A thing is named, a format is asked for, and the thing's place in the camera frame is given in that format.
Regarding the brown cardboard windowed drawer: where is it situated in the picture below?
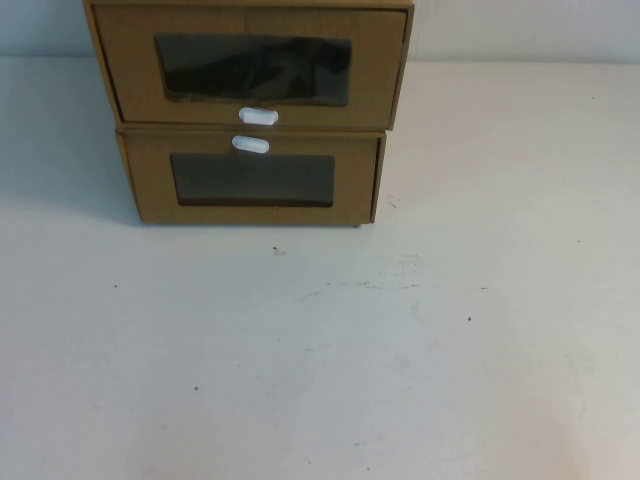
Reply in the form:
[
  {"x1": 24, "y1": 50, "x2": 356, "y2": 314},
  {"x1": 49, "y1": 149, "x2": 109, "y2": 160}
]
[
  {"x1": 122, "y1": 132, "x2": 379, "y2": 224},
  {"x1": 92, "y1": 4, "x2": 409, "y2": 125}
]

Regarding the brown cardboard drawer box shell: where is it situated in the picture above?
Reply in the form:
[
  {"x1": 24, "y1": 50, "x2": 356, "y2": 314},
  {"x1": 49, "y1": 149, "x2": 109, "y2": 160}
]
[{"x1": 81, "y1": 0, "x2": 417, "y2": 125}]

